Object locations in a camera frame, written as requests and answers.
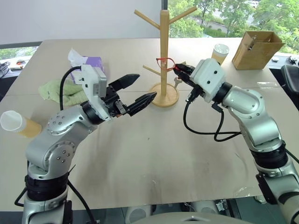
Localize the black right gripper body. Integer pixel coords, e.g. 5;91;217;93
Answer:
185;80;204;103

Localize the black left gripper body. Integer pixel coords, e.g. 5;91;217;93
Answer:
100;85;129;118

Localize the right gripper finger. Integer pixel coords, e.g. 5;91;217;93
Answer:
174;63;196;74
175;70;195;87

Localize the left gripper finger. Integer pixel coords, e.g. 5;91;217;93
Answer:
109;74;141;91
127;91;158;117

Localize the red keychain loop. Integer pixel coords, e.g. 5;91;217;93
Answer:
156;57;182;72

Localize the wooden tree stand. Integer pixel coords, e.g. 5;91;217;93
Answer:
134;6;198;108

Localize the paper cup with white rim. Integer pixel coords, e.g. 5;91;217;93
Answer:
211;43;230;66
0;111;43;139

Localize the purple tissue box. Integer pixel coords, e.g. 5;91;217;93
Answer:
67;48;108;85

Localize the green cloth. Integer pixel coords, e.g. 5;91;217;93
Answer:
38;78;89;107

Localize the brown cardboard box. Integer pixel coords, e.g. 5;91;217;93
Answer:
231;31;286;70

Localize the black office chair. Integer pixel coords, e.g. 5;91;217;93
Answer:
280;64;299;94

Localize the cluttered background desk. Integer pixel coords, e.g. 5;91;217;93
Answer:
0;55;31;79

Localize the grey rounded shape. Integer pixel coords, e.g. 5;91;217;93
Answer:
125;204;153;224
193;201;221;214

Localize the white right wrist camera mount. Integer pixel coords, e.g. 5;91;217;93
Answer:
188;58;227;103

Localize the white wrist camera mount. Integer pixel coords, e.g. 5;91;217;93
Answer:
188;58;227;103
80;64;112;121

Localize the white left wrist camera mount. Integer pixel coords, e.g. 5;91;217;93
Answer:
80;64;112;121

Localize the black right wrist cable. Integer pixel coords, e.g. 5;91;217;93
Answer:
183;98;244;142

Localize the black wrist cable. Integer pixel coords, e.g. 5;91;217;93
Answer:
59;66;83;111
183;98;244;142

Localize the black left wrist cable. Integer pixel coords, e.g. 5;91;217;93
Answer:
59;66;83;111

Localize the black left shoulder cable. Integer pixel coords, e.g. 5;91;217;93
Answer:
14;163;97;224

